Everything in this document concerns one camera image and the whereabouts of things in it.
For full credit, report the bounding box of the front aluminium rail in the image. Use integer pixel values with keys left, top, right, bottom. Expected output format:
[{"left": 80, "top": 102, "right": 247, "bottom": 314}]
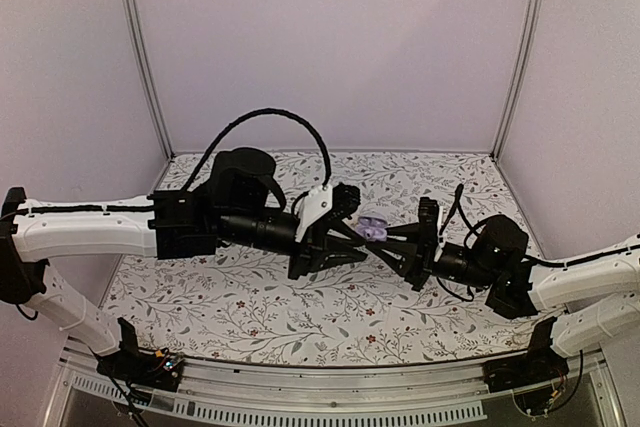
[{"left": 42, "top": 340, "right": 639, "bottom": 426}]

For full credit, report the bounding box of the floral patterned table mat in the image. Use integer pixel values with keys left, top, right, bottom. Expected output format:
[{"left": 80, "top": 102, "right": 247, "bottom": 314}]
[{"left": 102, "top": 152, "right": 535, "bottom": 367}]

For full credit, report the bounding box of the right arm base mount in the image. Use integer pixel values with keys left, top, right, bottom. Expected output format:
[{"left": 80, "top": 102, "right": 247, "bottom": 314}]
[{"left": 482, "top": 352, "right": 569, "bottom": 418}]

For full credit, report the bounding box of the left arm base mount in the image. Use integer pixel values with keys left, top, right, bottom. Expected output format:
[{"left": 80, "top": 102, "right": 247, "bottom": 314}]
[{"left": 97, "top": 317, "right": 185, "bottom": 393}]

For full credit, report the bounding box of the right black cable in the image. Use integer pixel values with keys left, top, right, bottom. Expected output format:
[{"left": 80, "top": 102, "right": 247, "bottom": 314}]
[{"left": 444, "top": 184, "right": 484, "bottom": 248}]

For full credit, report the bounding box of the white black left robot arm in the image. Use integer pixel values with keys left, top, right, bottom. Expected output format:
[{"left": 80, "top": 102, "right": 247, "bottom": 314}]
[{"left": 1, "top": 147, "right": 365, "bottom": 381}]

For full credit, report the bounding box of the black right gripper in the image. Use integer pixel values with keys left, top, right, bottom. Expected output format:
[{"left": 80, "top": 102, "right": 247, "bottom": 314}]
[{"left": 368, "top": 223, "right": 496, "bottom": 292}]

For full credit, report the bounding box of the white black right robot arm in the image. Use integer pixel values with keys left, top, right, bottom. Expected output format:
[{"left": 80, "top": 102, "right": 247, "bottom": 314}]
[{"left": 365, "top": 215, "right": 639, "bottom": 383}]

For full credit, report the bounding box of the purple round case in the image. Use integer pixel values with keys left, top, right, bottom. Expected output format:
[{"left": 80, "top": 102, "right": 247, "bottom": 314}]
[{"left": 355, "top": 214, "right": 389, "bottom": 242}]

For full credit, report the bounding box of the left black cable loop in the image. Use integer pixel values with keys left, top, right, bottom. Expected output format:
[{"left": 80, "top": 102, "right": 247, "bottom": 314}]
[{"left": 182, "top": 106, "right": 334, "bottom": 193}]

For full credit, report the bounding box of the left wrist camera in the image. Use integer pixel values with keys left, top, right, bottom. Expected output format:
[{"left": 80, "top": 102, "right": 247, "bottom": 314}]
[{"left": 293, "top": 183, "right": 361, "bottom": 243}]

